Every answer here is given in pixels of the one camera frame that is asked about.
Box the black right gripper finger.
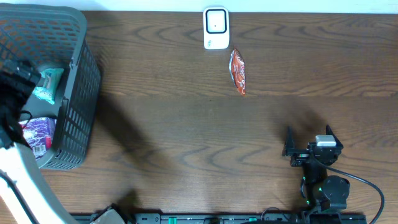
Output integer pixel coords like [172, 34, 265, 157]
[284, 126, 295, 150]
[325, 124, 342, 146]

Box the mint green wipes packet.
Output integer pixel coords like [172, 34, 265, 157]
[33, 68, 64, 105]

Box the purple noodle packet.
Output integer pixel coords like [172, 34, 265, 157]
[19, 118, 57, 160]

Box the red orange snack sachet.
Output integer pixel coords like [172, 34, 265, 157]
[229, 49, 246, 96]

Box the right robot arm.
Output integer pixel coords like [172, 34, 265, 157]
[282, 126, 350, 223]

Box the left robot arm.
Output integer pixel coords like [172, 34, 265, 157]
[1, 59, 77, 223]

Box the grey plastic mesh basket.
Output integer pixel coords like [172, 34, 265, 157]
[1, 3, 101, 170]

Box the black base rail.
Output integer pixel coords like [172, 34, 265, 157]
[71, 212, 368, 224]

